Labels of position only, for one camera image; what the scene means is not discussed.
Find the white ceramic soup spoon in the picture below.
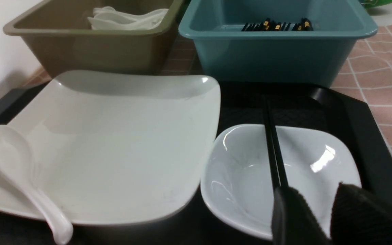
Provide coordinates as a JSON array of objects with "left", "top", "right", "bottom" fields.
[{"left": 0, "top": 125, "right": 74, "bottom": 245}]

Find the pile of white spoons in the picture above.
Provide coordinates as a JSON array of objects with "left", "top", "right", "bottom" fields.
[{"left": 87, "top": 6, "right": 169, "bottom": 31}]

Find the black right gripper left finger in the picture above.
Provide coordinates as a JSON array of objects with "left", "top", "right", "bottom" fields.
[{"left": 271, "top": 186, "right": 331, "bottom": 245}]

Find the teal blue plastic bin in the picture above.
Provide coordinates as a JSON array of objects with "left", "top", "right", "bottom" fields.
[{"left": 179, "top": 0, "right": 378, "bottom": 88}]

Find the bundle of black chopsticks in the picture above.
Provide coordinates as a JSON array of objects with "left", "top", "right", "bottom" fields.
[{"left": 241, "top": 18, "right": 314, "bottom": 32}]

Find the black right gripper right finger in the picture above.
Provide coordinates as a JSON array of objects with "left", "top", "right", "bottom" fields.
[{"left": 330, "top": 183, "right": 392, "bottom": 245}]

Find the olive green plastic bin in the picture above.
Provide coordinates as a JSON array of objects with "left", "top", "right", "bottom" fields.
[{"left": 3, "top": 0, "right": 184, "bottom": 78}]

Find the large white square plate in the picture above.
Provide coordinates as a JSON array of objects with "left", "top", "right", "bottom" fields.
[{"left": 8, "top": 70, "right": 221, "bottom": 226}]

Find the small white square bowl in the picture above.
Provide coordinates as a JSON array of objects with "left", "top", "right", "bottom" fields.
[{"left": 201, "top": 124, "right": 361, "bottom": 241}]

